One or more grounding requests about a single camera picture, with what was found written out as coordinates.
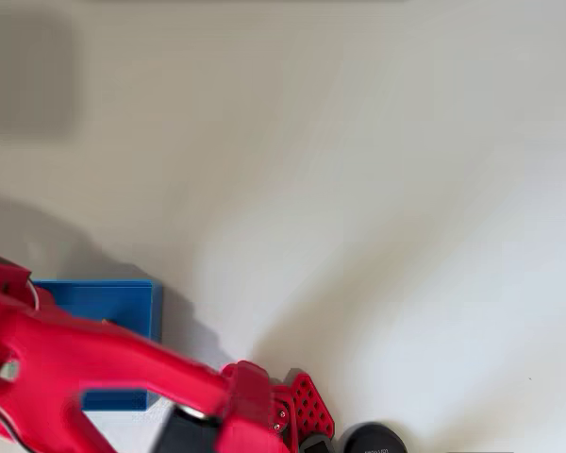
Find blue box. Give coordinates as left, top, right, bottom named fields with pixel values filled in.
left=29, top=278, right=164, bottom=412

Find black gooseneck camera stand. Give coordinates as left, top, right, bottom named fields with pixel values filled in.
left=340, top=421, right=409, bottom=453

